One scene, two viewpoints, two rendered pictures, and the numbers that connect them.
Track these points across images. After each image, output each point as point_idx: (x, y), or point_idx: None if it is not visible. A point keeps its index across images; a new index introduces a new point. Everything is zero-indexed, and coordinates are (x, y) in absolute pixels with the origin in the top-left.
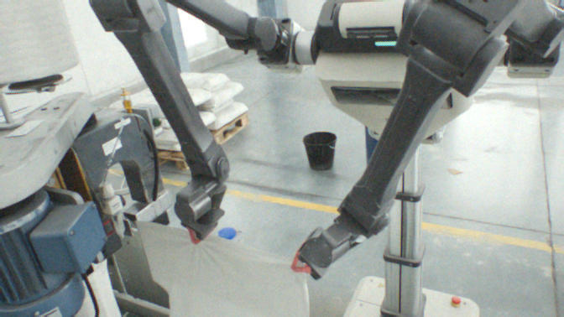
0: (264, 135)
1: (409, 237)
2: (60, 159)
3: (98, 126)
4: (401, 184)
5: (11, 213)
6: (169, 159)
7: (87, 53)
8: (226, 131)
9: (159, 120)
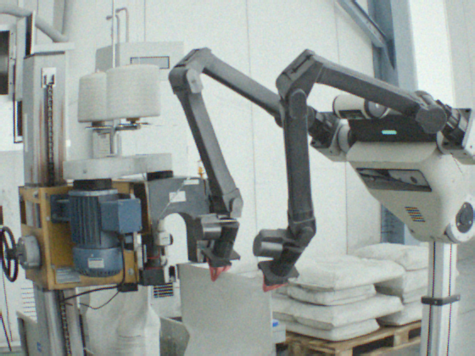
0: (464, 342)
1: (433, 347)
2: (131, 174)
3: (170, 178)
4: (432, 287)
5: (96, 187)
6: (322, 355)
7: (269, 205)
8: (419, 335)
9: None
